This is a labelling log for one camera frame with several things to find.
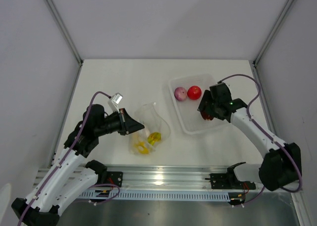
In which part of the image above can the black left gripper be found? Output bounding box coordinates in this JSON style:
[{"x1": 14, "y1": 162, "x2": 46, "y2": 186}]
[{"x1": 95, "y1": 108, "x2": 144, "y2": 137}]

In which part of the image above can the dark red apple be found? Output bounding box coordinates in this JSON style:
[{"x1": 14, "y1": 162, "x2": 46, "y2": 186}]
[{"x1": 200, "y1": 112, "x2": 214, "y2": 121}]

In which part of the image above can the red tomato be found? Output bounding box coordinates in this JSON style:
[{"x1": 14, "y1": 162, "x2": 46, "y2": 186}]
[{"x1": 187, "y1": 85, "x2": 202, "y2": 100}]

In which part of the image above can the white perforated plastic basket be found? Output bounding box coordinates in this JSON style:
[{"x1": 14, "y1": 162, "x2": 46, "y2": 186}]
[{"x1": 168, "y1": 73, "x2": 228, "y2": 135}]

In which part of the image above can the yellow banana bunch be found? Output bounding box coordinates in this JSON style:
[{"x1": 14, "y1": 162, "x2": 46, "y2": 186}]
[{"x1": 132, "y1": 134, "x2": 150, "y2": 155}]

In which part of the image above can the clear polka-dot zip bag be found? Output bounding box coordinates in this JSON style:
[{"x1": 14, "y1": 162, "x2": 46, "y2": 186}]
[{"x1": 129, "y1": 102, "x2": 170, "y2": 156}]

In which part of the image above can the yellow green bell pepper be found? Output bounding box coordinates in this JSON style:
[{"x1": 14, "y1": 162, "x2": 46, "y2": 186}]
[{"x1": 147, "y1": 132, "x2": 161, "y2": 146}]

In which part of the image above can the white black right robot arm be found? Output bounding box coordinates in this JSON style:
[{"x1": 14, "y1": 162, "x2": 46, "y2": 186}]
[{"x1": 198, "y1": 82, "x2": 302, "y2": 191}]

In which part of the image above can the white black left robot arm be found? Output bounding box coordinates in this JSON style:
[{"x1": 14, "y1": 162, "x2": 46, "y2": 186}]
[{"x1": 11, "y1": 104, "x2": 145, "y2": 226}]

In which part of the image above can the purple onion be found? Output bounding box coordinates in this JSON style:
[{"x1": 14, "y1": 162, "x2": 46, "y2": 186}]
[{"x1": 174, "y1": 87, "x2": 187, "y2": 102}]

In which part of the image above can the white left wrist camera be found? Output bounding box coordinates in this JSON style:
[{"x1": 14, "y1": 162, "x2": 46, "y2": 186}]
[{"x1": 108, "y1": 93, "x2": 123, "y2": 113}]

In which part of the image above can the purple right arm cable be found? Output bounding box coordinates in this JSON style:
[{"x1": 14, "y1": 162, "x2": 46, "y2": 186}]
[{"x1": 217, "y1": 74, "x2": 304, "y2": 193}]

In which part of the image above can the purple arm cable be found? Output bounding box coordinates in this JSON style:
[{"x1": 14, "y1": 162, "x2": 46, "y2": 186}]
[
  {"x1": 17, "y1": 91, "x2": 113, "y2": 226},
  {"x1": 217, "y1": 74, "x2": 304, "y2": 193}
]

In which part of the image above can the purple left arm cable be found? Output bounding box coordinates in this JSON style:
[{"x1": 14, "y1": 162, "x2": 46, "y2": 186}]
[{"x1": 17, "y1": 91, "x2": 113, "y2": 226}]

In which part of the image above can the aluminium front rail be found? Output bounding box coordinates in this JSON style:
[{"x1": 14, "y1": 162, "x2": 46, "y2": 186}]
[{"x1": 34, "y1": 164, "x2": 300, "y2": 192}]

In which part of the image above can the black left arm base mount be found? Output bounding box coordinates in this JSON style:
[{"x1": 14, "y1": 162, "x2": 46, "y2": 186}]
[{"x1": 85, "y1": 160, "x2": 123, "y2": 187}]

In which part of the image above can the white slotted cable duct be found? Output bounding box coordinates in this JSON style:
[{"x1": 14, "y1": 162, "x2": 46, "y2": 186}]
[{"x1": 78, "y1": 190, "x2": 230, "y2": 202}]

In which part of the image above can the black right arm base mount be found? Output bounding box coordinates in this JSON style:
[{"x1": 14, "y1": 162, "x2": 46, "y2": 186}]
[{"x1": 205, "y1": 162, "x2": 256, "y2": 190}]

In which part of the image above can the aluminium corner frame post left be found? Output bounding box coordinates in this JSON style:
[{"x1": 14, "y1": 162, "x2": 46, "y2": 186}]
[{"x1": 43, "y1": 0, "x2": 83, "y2": 65}]

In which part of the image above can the aluminium corner frame post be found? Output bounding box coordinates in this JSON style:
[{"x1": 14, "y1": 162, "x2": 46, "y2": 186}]
[
  {"x1": 43, "y1": 0, "x2": 83, "y2": 65},
  {"x1": 253, "y1": 0, "x2": 297, "y2": 68}
]

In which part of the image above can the aluminium corner frame post right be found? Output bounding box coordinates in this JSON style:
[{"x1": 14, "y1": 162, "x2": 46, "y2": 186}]
[{"x1": 253, "y1": 0, "x2": 297, "y2": 68}]

